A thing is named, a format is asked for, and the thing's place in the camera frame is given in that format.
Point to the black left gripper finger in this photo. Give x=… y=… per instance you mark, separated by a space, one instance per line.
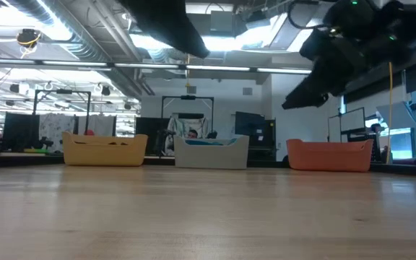
x=172 y=25

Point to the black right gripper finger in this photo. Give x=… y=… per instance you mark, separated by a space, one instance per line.
x=312 y=90

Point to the wide black rubber band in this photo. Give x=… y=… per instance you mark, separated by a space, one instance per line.
x=119 y=143

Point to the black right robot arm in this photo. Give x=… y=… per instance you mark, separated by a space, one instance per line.
x=392 y=25

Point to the grey ceiling box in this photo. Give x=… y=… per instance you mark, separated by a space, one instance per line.
x=221 y=21

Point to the orange plastic basket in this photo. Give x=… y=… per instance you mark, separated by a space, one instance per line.
x=323 y=157

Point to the long ceiling light strip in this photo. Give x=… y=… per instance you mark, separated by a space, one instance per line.
x=229 y=68

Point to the black cabinet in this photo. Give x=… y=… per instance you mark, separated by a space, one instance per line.
x=255 y=133

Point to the white angled panel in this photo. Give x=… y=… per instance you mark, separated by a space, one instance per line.
x=397 y=115

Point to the white hanging cloth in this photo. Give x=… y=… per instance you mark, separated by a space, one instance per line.
x=179 y=126
x=54 y=130
x=99 y=124

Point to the white plastic basket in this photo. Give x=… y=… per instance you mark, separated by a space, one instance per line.
x=211 y=157

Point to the black ceiling device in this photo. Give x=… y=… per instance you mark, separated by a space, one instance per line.
x=27 y=36

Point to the yellow plastic basket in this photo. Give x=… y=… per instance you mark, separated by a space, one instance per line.
x=103 y=153

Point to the black panel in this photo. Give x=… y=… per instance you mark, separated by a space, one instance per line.
x=22 y=128

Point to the bright green object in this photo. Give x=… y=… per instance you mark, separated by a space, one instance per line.
x=38 y=151

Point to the grey wall vent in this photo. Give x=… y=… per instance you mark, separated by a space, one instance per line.
x=191 y=90
x=247 y=91

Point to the black gantry frame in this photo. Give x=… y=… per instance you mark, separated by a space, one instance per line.
x=188 y=97
x=63 y=91

